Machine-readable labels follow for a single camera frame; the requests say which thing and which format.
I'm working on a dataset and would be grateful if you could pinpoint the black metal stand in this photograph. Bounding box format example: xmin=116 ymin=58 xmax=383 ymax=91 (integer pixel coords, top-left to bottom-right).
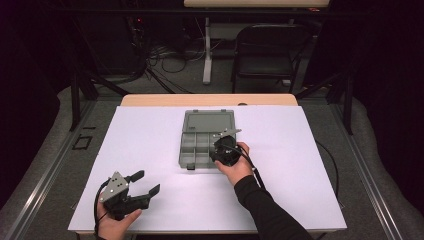
xmin=69 ymin=68 xmax=130 ymax=132
xmin=294 ymin=70 xmax=355 ymax=136

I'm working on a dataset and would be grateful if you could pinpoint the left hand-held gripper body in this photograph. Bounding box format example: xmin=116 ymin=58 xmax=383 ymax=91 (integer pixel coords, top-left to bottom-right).
xmin=98 ymin=170 xmax=152 ymax=222

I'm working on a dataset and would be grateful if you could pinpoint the wooden table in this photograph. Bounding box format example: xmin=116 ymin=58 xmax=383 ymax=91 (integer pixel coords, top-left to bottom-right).
xmin=75 ymin=93 xmax=329 ymax=240

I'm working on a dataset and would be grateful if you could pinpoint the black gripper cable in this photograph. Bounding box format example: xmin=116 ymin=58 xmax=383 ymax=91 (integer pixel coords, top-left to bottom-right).
xmin=220 ymin=143 xmax=267 ymax=192
xmin=93 ymin=179 xmax=112 ymax=238

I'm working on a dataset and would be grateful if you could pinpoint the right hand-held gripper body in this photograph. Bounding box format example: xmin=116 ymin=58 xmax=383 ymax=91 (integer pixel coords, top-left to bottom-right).
xmin=208 ymin=127 xmax=243 ymax=168

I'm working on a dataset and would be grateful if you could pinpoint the thin black floor cable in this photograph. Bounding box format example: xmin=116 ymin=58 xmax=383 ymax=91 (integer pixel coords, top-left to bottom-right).
xmin=315 ymin=140 xmax=340 ymax=198

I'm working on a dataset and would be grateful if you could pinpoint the tangle of floor cables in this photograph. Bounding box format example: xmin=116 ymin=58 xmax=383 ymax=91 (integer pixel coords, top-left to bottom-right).
xmin=124 ymin=14 xmax=209 ymax=95

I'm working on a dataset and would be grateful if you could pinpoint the person's left hand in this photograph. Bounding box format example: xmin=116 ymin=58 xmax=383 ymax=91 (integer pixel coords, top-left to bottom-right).
xmin=97 ymin=208 xmax=144 ymax=240

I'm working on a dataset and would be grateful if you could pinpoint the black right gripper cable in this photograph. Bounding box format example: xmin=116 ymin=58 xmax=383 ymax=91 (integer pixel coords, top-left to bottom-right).
xmin=220 ymin=143 xmax=267 ymax=192

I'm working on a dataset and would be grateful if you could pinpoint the aluminium rail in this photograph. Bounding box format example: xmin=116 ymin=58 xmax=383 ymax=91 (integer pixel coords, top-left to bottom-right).
xmin=4 ymin=99 xmax=98 ymax=240
xmin=328 ymin=103 xmax=405 ymax=240

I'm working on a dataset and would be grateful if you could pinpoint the person's right hand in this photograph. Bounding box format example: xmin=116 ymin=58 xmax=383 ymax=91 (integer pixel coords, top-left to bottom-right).
xmin=214 ymin=141 xmax=255 ymax=187

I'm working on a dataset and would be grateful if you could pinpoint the grey plastic compartment box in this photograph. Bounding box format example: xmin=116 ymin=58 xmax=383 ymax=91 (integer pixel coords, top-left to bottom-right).
xmin=178 ymin=109 xmax=240 ymax=171

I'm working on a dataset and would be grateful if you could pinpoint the white board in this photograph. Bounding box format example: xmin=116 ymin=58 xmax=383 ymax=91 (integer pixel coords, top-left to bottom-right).
xmin=67 ymin=105 xmax=348 ymax=234

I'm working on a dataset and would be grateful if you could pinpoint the black folding chair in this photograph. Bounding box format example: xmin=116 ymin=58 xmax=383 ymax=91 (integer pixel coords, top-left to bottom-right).
xmin=230 ymin=23 xmax=316 ymax=95

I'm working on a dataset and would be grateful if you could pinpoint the white desk leg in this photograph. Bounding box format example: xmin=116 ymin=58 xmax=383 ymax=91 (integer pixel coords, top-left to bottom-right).
xmin=202 ymin=17 xmax=214 ymax=86

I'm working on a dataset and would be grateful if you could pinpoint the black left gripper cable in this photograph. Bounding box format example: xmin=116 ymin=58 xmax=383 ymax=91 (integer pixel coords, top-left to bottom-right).
xmin=93 ymin=179 xmax=112 ymax=238

